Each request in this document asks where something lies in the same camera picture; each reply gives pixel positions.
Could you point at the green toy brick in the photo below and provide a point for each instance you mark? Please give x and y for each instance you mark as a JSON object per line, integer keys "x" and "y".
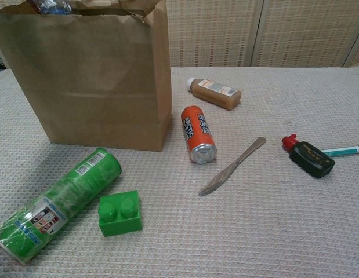
{"x": 121, "y": 220}

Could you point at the brown paper bag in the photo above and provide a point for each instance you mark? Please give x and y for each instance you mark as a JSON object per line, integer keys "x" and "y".
{"x": 95, "y": 72}

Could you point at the green chips canister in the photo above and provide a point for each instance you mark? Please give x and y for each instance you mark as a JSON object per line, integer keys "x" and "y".
{"x": 69, "y": 194}

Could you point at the clear plastic water bottle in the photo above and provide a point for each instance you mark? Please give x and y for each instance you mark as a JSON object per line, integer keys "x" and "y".
{"x": 53, "y": 6}

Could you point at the orange soda can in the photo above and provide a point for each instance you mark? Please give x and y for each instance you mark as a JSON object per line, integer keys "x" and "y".
{"x": 198, "y": 130}

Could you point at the metal butter knife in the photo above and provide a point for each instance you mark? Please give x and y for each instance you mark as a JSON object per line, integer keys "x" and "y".
{"x": 225, "y": 173}

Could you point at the brown juice bottle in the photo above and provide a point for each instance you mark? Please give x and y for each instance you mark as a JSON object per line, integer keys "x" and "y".
{"x": 217, "y": 94}

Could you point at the woven folding screen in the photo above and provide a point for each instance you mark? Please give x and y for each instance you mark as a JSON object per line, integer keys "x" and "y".
{"x": 214, "y": 29}

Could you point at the beige woven tablecloth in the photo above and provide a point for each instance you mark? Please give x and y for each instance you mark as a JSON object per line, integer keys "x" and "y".
{"x": 254, "y": 231}

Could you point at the black sauce bottle red cap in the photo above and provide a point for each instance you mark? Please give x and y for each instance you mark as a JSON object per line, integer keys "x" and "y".
{"x": 311, "y": 159}

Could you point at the teal marker pen red cap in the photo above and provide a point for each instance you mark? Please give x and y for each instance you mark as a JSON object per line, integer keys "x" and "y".
{"x": 341, "y": 150}

